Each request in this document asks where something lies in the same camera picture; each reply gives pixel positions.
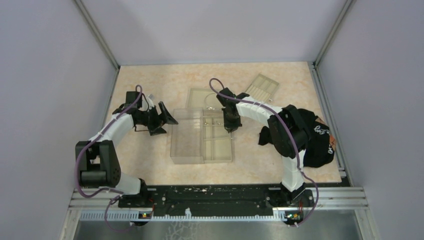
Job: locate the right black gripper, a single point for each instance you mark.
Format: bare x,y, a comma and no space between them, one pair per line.
230,127

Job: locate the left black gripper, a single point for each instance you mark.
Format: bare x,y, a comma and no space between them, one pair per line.
156,128

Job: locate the beige compartment jewelry tray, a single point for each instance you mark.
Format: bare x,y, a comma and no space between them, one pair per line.
217,142

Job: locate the silver wire bangle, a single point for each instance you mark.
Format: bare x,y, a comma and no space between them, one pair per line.
211,102

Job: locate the clear plastic box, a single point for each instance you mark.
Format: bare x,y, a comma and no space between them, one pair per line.
186,139

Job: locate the beige slotted ring tray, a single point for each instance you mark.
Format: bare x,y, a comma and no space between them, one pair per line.
262,88

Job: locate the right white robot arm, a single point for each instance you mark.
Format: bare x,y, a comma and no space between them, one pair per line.
293,180

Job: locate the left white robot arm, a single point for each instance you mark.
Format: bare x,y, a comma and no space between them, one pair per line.
97,167

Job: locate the black cloth with print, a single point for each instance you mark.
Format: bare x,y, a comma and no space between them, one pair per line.
318,139

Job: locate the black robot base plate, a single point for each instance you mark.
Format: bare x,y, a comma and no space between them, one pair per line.
217,200

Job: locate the white slotted cable duct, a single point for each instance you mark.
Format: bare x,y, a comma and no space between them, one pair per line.
136,216

